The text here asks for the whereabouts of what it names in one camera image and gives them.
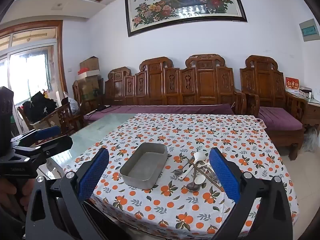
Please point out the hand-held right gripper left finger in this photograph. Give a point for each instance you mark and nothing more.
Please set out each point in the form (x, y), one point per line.
(95, 172)

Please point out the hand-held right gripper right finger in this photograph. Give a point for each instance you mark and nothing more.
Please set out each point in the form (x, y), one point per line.
(222, 175)

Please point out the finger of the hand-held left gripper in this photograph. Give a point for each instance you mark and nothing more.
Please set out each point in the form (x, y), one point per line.
(48, 131)
(60, 143)

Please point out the brown wooden chopstick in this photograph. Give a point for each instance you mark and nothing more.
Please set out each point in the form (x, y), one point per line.
(212, 180)

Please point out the white fork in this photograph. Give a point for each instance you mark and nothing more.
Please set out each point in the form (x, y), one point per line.
(207, 165)

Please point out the small white spoon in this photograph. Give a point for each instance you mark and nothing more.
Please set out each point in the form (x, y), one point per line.
(200, 179)

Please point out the plain metal spoon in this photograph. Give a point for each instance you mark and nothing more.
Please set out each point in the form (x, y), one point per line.
(193, 187)

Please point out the grey metal tray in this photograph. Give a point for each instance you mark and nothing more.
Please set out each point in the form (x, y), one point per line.
(142, 165)

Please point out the person's left hand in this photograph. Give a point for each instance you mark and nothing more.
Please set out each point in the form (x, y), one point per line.
(12, 192)

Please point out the wooden chair with clothes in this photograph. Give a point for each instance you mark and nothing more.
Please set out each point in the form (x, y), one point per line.
(60, 115)

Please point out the pile of black clothes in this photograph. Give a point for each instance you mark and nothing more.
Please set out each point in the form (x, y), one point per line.
(40, 106)

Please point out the crumpled plastic bag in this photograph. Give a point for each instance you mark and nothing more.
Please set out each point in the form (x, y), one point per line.
(73, 106)

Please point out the wooden corner chair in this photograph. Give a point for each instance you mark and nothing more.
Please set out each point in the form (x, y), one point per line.
(77, 92)

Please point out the person's dark clothing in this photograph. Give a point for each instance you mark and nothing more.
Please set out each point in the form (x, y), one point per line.
(11, 225)

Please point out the black device on sofa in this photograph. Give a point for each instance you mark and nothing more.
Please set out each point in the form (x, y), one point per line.
(102, 108)

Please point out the large cardboard box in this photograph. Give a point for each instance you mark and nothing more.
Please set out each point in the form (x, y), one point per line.
(87, 86)

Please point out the orange fruit print tablecloth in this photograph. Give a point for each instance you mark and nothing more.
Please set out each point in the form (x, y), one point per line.
(175, 135)

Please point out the wooden framed balcony window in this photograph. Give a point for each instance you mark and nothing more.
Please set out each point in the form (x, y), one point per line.
(27, 70)

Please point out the white box with red item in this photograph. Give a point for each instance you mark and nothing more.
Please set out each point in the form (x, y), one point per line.
(85, 74)

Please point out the small cardboard box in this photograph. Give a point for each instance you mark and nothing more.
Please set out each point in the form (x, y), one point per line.
(89, 64)

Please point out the purple armchair cushion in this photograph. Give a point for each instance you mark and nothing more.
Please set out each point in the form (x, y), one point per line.
(280, 118)

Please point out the purple sofa cushion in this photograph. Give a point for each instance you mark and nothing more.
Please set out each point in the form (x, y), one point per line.
(162, 110)

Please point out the carved wooden sofa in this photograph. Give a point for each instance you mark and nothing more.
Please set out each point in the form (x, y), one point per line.
(205, 85)

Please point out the clear plastic bag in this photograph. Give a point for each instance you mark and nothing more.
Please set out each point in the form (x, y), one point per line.
(312, 140)

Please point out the carved wooden armchair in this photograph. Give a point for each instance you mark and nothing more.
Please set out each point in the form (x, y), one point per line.
(262, 85)

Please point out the wooden side table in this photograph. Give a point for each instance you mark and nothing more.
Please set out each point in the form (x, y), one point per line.
(313, 112)

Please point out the red box on side table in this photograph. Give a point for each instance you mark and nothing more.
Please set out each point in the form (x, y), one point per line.
(292, 85)

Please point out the white tissue box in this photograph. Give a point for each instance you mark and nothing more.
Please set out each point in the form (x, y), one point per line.
(305, 90)

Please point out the framed peacock flower painting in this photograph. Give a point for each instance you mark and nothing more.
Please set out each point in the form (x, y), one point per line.
(185, 2)

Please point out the grey wall electrical panel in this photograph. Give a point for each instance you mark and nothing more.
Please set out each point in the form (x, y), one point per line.
(310, 31)

